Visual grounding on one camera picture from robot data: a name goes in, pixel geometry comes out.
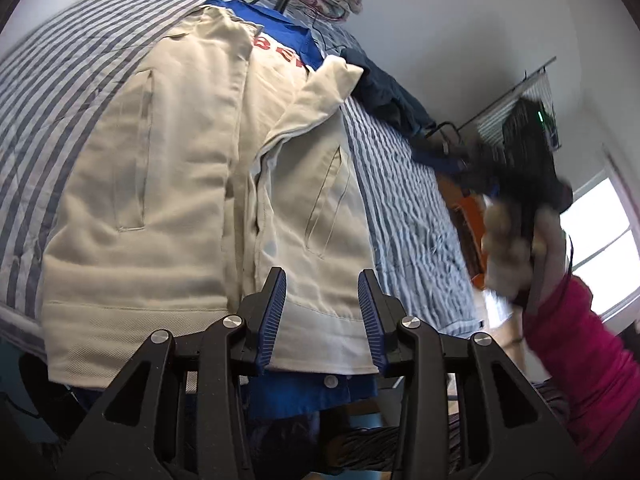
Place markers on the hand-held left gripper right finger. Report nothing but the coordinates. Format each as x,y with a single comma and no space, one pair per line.
372,325

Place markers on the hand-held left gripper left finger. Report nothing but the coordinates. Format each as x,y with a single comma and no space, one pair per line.
270,325

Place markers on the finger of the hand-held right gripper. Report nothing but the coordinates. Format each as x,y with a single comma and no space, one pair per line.
482,170

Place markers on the cream and blue jacket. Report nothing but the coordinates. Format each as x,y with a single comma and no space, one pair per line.
175,185

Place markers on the person's right hand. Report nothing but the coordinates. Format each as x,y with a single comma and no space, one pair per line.
502,255

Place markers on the orange wooden furniture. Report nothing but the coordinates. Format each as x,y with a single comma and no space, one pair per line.
462,220

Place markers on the white slatted blind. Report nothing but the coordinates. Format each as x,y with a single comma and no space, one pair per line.
492,115

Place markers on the bright window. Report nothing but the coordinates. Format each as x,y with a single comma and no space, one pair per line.
607,240

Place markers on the dark blue cloth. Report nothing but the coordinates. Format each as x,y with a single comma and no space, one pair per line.
390,95

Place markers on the blue white striped blanket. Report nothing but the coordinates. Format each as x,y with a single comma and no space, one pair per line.
60,75

